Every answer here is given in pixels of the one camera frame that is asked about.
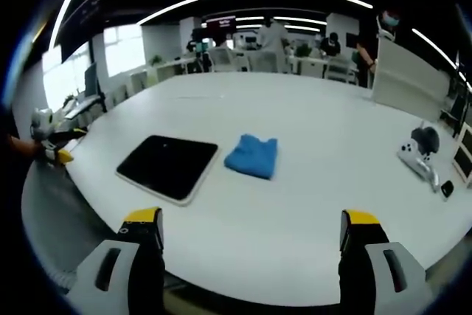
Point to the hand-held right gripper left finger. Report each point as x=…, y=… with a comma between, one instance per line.
x=110, y=274

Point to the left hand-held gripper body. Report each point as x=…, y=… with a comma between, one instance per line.
x=43, y=123

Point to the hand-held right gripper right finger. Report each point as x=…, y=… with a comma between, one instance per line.
x=394, y=274

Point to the square white-framed mirror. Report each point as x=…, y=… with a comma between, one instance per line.
x=167, y=167

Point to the blue cleaning cloth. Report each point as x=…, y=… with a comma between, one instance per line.
x=252, y=156

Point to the dark computer monitor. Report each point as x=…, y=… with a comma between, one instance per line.
x=92, y=84

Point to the small black object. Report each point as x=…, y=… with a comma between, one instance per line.
x=447, y=188

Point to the green potted plant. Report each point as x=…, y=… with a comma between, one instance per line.
x=304, y=50
x=156, y=59

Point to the white and silver device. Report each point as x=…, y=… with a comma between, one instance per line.
x=418, y=162

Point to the dark grey rounded object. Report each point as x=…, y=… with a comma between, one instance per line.
x=426, y=138

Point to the white office chair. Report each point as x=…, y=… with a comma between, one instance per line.
x=339, y=68
x=223, y=59

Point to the white partition board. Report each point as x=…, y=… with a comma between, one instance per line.
x=405, y=79

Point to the red wall screen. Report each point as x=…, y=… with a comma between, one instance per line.
x=221, y=24

